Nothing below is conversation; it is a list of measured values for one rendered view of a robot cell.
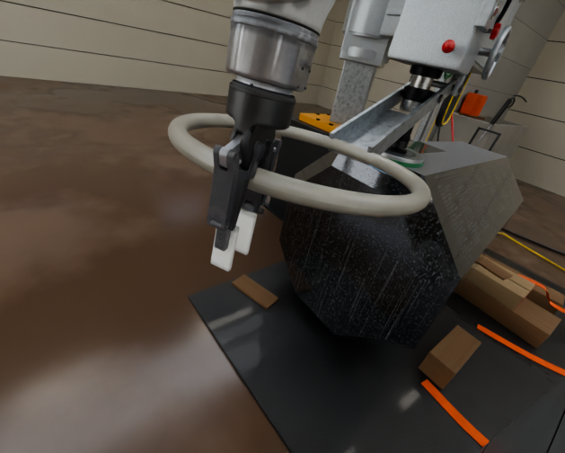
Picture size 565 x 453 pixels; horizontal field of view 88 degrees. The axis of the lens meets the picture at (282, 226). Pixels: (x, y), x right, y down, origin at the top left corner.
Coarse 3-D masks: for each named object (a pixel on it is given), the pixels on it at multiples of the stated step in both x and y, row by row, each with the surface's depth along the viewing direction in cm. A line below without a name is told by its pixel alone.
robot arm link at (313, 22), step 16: (240, 0) 26; (256, 0) 25; (272, 0) 25; (288, 0) 25; (304, 0) 25; (320, 0) 26; (272, 16) 26; (288, 16) 26; (304, 16) 26; (320, 16) 27; (320, 32) 29
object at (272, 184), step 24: (192, 120) 55; (216, 120) 64; (192, 144) 39; (336, 144) 75; (384, 168) 66; (264, 192) 36; (288, 192) 35; (312, 192) 35; (336, 192) 35; (360, 192) 37; (384, 216) 39
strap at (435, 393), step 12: (564, 312) 174; (492, 336) 159; (516, 348) 155; (540, 360) 150; (564, 372) 147; (444, 408) 119; (456, 420) 115; (468, 432) 112; (480, 432) 113; (480, 444) 109
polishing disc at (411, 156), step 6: (408, 150) 111; (384, 156) 100; (390, 156) 99; (396, 156) 99; (402, 156) 101; (408, 156) 102; (414, 156) 104; (420, 156) 106; (408, 162) 99; (414, 162) 100; (420, 162) 102
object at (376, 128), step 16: (400, 96) 100; (432, 96) 94; (368, 112) 86; (384, 112) 95; (400, 112) 95; (416, 112) 85; (352, 128) 82; (368, 128) 86; (384, 128) 87; (400, 128) 79; (352, 144) 79; (368, 144) 79; (384, 144) 75
